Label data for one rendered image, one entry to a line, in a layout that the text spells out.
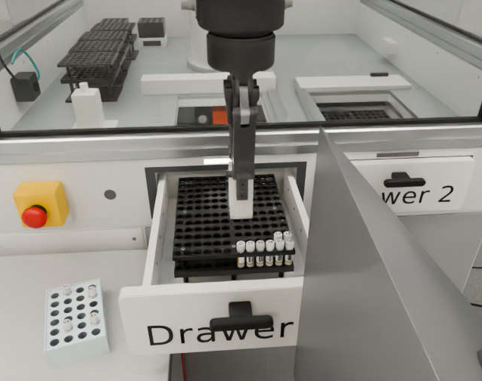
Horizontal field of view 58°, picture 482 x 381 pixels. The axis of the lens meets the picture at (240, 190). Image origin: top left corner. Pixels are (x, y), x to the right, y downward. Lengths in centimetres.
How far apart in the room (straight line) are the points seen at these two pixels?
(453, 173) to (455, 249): 21
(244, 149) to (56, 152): 42
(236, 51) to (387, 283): 29
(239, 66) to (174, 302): 29
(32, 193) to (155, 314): 35
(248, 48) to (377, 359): 32
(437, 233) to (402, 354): 76
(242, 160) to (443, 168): 48
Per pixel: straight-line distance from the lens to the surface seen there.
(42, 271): 88
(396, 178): 82
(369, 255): 29
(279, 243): 63
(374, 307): 29
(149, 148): 78
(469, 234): 104
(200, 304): 55
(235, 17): 45
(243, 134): 48
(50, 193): 81
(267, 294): 55
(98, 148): 79
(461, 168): 90
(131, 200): 83
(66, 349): 70
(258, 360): 117
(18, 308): 83
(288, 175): 82
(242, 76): 47
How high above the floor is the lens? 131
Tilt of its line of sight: 32 degrees down
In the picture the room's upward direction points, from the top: straight up
